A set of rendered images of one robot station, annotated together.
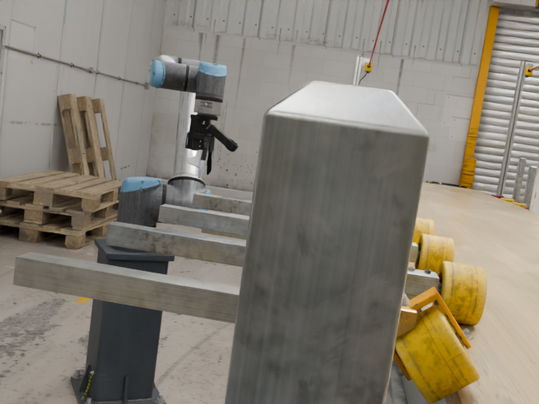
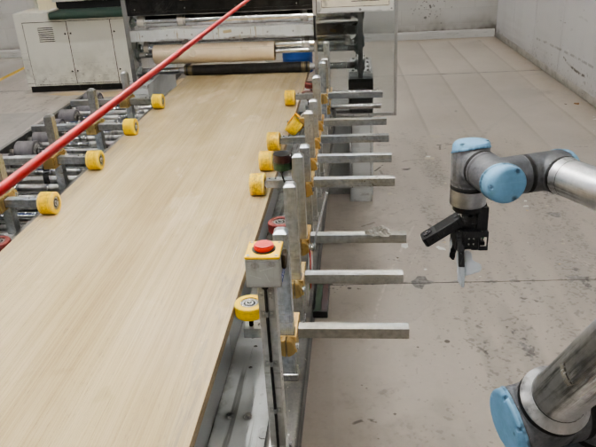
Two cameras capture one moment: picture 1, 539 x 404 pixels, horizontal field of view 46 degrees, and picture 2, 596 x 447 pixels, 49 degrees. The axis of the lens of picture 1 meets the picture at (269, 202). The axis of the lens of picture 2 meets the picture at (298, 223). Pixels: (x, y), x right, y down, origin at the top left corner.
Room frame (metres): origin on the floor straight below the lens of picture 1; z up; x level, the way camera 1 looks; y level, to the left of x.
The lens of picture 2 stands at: (3.54, -0.19, 1.81)
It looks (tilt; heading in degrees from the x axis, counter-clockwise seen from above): 25 degrees down; 180
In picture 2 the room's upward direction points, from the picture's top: 3 degrees counter-clockwise
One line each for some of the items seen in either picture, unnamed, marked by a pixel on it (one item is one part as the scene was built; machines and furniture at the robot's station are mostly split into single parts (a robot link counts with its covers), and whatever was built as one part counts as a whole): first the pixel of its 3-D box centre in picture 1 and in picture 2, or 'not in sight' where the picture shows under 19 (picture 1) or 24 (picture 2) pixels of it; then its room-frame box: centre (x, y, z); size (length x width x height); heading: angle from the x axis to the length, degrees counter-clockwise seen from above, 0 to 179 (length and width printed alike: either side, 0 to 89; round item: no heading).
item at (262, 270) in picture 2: not in sight; (265, 265); (2.40, -0.26, 1.18); 0.07 x 0.07 x 0.08; 84
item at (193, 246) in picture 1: (281, 259); (330, 138); (0.86, -0.03, 0.95); 0.50 x 0.04 x 0.04; 84
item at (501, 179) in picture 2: (204, 81); (498, 176); (2.16, 0.28, 1.25); 0.12 x 0.12 x 0.09; 13
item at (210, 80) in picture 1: (211, 82); (470, 164); (2.06, 0.24, 1.25); 0.10 x 0.09 x 0.12; 13
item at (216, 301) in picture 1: (190, 296); (347, 121); (0.62, 0.07, 0.95); 0.37 x 0.03 x 0.03; 84
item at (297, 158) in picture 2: not in sight; (301, 223); (1.64, -0.18, 0.92); 0.04 x 0.04 x 0.48; 84
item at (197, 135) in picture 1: (202, 133); (468, 225); (2.05, 0.25, 1.08); 0.09 x 0.08 x 0.12; 86
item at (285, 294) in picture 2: not in sight; (286, 312); (2.14, -0.23, 0.90); 0.04 x 0.04 x 0.48; 84
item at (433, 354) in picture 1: (433, 353); (294, 126); (0.59, -0.18, 0.93); 0.09 x 0.08 x 0.09; 84
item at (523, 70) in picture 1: (512, 143); not in sight; (4.31, -1.58, 1.25); 0.15 x 0.08 x 1.10; 174
